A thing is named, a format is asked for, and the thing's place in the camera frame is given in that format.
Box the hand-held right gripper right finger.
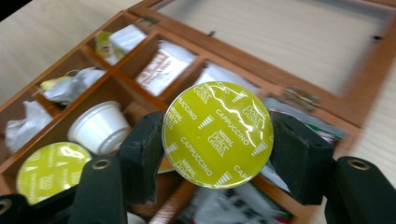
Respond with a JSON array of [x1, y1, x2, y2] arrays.
[[269, 111, 336, 206]]

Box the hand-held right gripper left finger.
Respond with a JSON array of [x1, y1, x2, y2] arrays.
[[116, 111, 166, 205]]

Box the brown wooden compartment box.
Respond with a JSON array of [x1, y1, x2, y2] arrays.
[[0, 0, 396, 224]]

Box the yellow-green lid coffee capsule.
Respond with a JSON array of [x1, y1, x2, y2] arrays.
[[162, 80, 275, 189], [16, 141, 93, 205]]

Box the white packet red green stripes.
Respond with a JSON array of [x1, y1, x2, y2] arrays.
[[261, 97, 349, 193]]

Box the white coffee capsule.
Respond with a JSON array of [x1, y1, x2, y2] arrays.
[[67, 100, 132, 156]]

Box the white packet black print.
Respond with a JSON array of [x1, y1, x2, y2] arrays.
[[181, 182, 293, 224]]

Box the white sachet brown print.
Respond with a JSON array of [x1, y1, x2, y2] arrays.
[[134, 40, 198, 97]]

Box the grey tea bag yellow tag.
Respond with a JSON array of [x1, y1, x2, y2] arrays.
[[38, 66, 107, 106]]

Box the plain white sachet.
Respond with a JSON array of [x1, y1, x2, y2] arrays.
[[192, 61, 262, 95]]

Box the white and green sachet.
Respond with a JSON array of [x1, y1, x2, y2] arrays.
[[94, 23, 148, 66]]

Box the crumpled clear wrapper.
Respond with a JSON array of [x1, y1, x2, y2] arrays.
[[4, 100, 54, 155]]

